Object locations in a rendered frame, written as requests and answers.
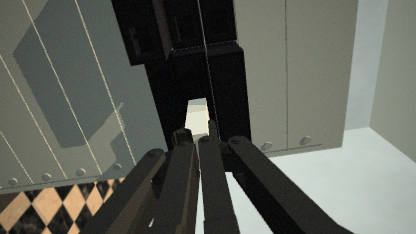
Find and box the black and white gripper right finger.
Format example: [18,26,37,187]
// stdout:
[196,98,355,234]

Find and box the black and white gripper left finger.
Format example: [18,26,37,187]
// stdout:
[78,99,200,234]

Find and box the grey storage rack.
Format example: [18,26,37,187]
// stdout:
[0,0,359,194]

